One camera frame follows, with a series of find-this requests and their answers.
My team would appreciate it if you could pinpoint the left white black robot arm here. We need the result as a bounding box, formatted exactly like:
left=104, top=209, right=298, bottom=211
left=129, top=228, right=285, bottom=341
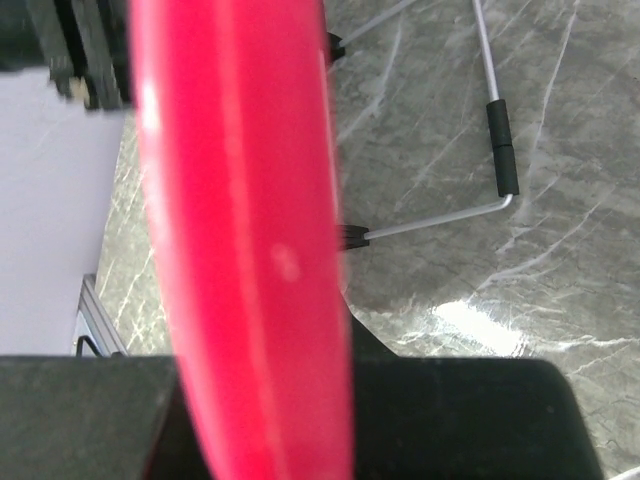
left=1, top=0, right=135, bottom=111

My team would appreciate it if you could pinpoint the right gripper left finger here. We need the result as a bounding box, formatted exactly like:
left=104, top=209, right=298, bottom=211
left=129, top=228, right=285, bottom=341
left=1, top=356, right=210, bottom=479

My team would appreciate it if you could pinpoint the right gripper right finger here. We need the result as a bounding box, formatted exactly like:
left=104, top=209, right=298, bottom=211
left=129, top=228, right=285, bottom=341
left=346, top=292, right=604, bottom=479

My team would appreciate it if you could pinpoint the aluminium front rail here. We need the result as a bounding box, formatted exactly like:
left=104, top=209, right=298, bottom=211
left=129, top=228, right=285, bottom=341
left=71, top=274, right=127, bottom=357

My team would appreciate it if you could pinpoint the pink framed whiteboard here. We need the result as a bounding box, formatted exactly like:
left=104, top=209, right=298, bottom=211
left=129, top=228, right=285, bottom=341
left=129, top=1, right=354, bottom=479

